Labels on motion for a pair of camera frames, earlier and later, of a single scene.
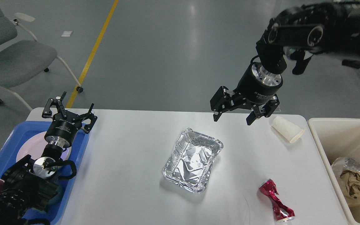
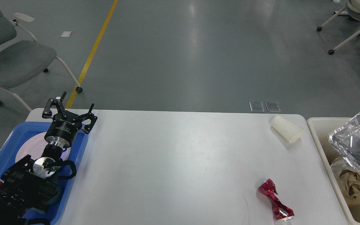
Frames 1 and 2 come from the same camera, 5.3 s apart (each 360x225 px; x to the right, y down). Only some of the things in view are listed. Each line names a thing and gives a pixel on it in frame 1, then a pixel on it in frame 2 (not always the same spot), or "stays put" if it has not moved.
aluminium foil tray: x=190 y=164 -> x=355 y=142
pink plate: x=34 y=145 stays put
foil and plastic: x=342 y=164 stays put
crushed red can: x=281 y=212 stays put
